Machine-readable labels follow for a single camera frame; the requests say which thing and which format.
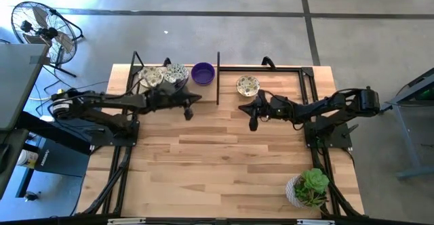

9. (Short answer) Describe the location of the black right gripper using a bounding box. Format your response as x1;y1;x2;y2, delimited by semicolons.
238;95;285;121

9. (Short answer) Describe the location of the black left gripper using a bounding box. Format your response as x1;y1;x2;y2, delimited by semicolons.
146;84;203;113

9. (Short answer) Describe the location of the teal patterned mini bowl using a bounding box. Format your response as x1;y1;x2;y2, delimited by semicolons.
164;63;190;85

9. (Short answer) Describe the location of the purple mini bowl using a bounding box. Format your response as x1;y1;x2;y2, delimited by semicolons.
191;62;216;86

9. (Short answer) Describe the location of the yellow patterned mini bowl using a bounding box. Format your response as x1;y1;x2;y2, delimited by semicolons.
235;75;261;98
138;66;165;89

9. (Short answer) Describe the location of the raised wooden shelf board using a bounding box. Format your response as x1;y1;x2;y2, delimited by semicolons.
138;65;218;104

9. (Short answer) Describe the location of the green succulent in white pot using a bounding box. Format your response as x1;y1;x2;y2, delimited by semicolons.
285;167;330;209

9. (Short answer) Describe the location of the black computer case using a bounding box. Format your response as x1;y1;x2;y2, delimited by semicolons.
35;137;92;178

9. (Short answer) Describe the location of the black floor fan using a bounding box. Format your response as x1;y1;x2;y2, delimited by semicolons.
10;0;85;79

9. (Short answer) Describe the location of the white jar with yellow label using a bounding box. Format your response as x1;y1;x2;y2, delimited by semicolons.
16;149;39;169

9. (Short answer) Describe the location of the grey desk top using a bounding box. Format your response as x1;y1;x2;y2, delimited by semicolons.
0;43;51;131

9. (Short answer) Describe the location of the blue-grey metal table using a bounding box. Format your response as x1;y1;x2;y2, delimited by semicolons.
381;67;434;181

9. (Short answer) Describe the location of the black caster wheel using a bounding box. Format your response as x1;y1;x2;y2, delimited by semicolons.
24;190;42;202

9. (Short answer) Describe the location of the black side desk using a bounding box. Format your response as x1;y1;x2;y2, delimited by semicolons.
0;111;92;199

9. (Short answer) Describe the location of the black vertical frame post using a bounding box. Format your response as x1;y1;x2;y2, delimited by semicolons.
216;51;221;106

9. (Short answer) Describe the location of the black aluminium table frame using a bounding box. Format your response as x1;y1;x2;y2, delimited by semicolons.
77;50;366;225

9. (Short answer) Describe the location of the silver metal bracket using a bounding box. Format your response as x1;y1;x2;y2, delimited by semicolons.
296;219;336;225
106;218;147;225

